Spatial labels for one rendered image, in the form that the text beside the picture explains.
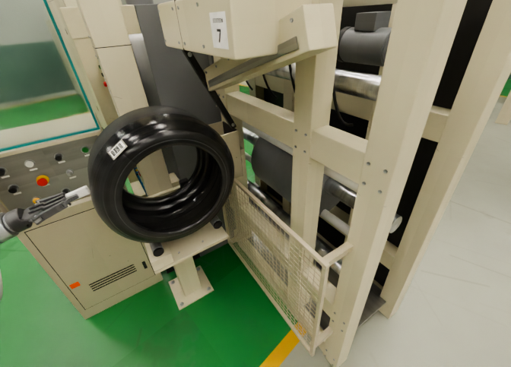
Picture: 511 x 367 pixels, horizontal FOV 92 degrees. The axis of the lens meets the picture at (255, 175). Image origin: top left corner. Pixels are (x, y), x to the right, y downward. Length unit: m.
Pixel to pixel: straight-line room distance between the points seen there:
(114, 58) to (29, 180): 0.80
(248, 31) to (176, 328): 1.81
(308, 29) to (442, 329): 1.96
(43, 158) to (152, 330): 1.25
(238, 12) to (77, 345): 2.12
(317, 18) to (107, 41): 0.81
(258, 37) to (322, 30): 0.16
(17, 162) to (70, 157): 0.21
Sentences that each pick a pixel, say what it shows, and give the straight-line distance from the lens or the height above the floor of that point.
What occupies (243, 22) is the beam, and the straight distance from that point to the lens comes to 0.69.
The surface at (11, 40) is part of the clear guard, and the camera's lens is 1.50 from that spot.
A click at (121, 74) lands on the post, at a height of 1.55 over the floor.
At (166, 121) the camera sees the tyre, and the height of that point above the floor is 1.44.
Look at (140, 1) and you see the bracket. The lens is 1.80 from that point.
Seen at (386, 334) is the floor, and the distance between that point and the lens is 2.03.
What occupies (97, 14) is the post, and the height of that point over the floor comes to 1.76.
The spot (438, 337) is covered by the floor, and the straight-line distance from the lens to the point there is 2.15.
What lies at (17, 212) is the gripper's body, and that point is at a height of 1.24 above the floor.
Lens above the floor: 1.73
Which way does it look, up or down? 33 degrees down
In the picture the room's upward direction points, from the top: 4 degrees counter-clockwise
